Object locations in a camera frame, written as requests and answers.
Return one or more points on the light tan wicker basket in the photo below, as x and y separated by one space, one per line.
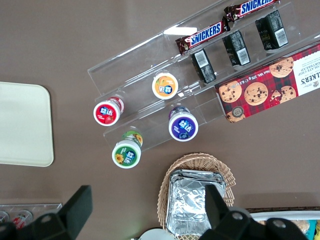
225 172

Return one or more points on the red tartan cookie box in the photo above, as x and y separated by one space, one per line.
262 90

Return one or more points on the teal snack packet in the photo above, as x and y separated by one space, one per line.
313 227

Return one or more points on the small black box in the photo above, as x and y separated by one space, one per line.
236 48
271 30
203 66

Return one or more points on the orange lid gum jar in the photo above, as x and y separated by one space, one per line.
165 86

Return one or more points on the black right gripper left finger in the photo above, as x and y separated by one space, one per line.
72 215

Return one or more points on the beige plastic tray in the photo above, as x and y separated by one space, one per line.
25 125

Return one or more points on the red lid gum jar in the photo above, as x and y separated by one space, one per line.
106 112

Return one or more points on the red cola bottle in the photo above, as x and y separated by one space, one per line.
25 217

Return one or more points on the rice cracker snack pack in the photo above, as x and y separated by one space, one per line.
303 228

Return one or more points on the clear acrylic stepped display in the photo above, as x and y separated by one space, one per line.
140 75

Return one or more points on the Snickers chocolate bar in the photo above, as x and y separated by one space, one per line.
205 35
252 6

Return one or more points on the white rectangular snack tray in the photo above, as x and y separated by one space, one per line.
287 215

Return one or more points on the purple lid gum jar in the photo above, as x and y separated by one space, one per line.
183 127

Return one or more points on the yellow snack packet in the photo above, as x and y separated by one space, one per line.
318 228

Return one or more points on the clear acrylic bottle rack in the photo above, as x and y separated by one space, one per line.
37 207

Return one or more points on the green lid gum jar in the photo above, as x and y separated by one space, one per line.
126 156

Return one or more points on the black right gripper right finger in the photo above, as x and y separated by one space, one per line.
220 220

